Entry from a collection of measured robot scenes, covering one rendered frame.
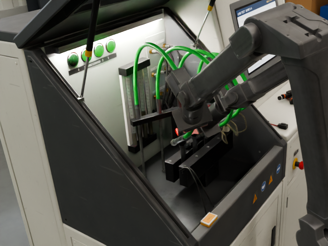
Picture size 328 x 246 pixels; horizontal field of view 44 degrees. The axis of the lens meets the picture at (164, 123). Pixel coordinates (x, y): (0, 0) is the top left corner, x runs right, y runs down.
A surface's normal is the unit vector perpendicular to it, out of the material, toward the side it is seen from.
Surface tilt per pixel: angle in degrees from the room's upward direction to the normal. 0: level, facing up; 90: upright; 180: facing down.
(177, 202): 0
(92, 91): 90
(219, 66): 96
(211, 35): 90
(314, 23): 17
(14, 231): 0
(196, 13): 90
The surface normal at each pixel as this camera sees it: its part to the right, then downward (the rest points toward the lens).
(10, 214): -0.07, -0.90
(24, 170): -0.59, 0.39
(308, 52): 0.41, 0.25
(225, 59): -0.90, 0.34
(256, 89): -0.40, -0.06
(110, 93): 0.80, 0.21
